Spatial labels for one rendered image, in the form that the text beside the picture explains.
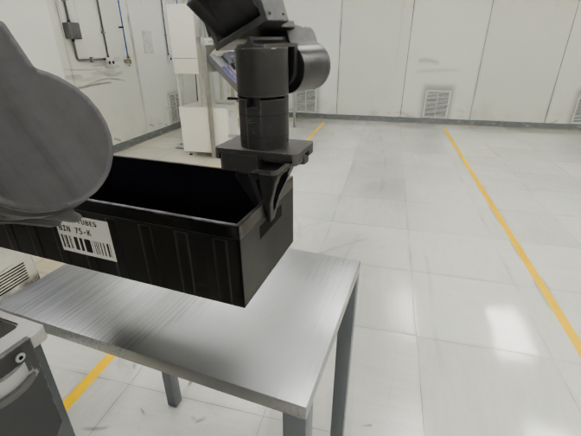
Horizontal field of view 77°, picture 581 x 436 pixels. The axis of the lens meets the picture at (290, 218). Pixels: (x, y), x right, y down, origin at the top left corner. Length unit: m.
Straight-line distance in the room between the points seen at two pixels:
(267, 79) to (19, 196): 0.26
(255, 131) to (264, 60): 0.07
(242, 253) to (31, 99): 0.26
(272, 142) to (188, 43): 4.39
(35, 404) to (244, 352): 0.34
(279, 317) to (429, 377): 1.16
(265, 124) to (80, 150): 0.22
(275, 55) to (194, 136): 4.54
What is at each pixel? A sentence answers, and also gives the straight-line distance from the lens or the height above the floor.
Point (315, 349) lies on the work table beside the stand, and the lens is 0.71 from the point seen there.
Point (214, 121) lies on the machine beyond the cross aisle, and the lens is 4.75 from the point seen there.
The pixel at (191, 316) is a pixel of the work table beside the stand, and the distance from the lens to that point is 0.80.
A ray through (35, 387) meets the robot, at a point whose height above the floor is 0.99.
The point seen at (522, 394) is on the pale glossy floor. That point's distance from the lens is 1.93.
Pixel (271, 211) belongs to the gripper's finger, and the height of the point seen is 1.11.
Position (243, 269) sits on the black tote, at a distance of 0.43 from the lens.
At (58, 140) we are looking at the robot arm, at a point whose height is 1.25.
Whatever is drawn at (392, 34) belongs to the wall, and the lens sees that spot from 7.31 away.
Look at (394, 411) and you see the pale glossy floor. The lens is 1.68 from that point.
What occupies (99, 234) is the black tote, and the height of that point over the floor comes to 1.08.
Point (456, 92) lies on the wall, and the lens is 7.44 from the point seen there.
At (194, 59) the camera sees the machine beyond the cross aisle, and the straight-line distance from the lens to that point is 4.77.
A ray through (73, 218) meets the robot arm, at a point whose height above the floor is 1.20.
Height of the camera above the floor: 1.30
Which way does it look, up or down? 25 degrees down
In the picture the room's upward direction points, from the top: straight up
